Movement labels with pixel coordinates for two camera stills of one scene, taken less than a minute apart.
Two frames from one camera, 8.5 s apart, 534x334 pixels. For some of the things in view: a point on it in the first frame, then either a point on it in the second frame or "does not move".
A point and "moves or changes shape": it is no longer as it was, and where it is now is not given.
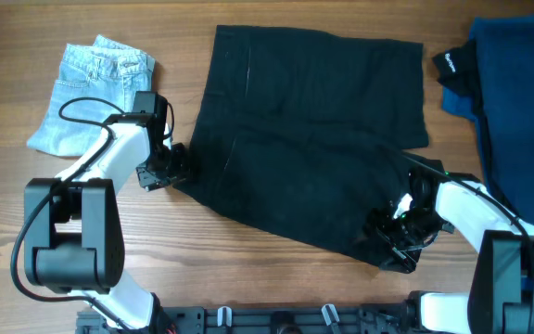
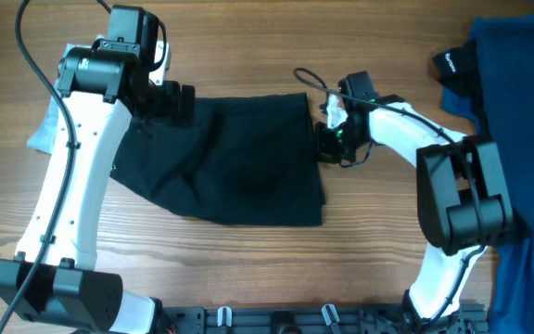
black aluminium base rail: x=262 y=319 does not move
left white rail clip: x=220 y=316 does not move
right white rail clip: x=325 y=314 does not move
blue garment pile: x=518 y=106 does not move
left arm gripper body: x=165 y=167 -> x=164 y=105
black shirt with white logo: x=458 y=70 does not move
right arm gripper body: x=403 y=236 -> x=339 y=144
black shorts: x=308 y=134 moves or changes shape
